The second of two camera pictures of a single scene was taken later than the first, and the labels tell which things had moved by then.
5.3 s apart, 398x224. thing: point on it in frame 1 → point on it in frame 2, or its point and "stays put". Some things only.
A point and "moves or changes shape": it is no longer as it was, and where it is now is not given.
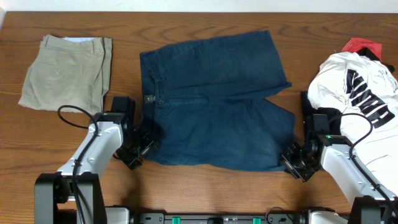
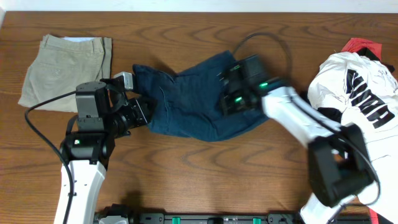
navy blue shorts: x=208 y=100 moves or changes shape
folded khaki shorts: x=69 y=71 stays put
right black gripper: x=296 y=162 → x=226 y=90
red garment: x=354 y=44 stays put
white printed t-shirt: x=365 y=93 stays put
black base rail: x=300 y=218 stays put
